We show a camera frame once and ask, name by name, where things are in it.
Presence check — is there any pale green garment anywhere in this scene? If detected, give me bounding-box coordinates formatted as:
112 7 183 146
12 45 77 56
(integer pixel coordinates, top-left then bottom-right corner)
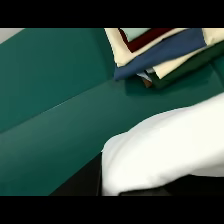
119 28 152 43

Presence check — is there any dark red garment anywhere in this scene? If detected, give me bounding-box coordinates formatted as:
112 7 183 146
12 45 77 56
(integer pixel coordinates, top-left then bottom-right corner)
119 28 175 53

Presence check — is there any white shirt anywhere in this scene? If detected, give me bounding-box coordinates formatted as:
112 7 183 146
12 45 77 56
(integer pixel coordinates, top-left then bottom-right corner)
100 101 224 197

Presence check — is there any cream garment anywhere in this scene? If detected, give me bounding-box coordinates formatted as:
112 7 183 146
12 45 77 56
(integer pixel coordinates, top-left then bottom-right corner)
152 28 224 80
103 28 188 68

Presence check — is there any dark green garment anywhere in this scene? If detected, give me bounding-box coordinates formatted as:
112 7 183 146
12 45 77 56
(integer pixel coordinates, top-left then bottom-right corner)
150 39 224 90

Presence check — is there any blue garment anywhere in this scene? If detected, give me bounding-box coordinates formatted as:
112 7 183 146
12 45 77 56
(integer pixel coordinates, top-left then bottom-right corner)
113 28 207 81

